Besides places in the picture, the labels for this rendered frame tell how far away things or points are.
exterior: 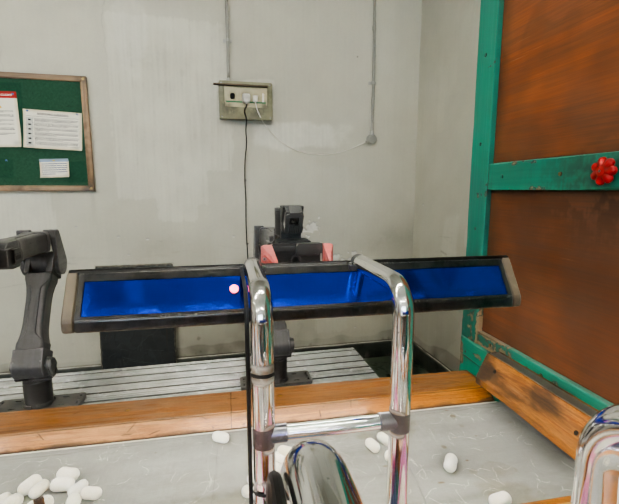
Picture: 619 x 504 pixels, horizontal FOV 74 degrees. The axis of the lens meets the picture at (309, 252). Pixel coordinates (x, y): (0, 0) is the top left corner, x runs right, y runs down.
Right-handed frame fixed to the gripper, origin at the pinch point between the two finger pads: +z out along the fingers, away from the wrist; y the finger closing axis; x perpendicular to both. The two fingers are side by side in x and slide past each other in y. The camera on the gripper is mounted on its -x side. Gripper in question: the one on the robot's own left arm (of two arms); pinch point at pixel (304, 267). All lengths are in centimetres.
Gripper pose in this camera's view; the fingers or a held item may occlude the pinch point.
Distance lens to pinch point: 73.7
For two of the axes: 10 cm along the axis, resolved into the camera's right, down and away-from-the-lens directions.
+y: 9.8, -0.3, 2.2
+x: 0.0, 9.9, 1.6
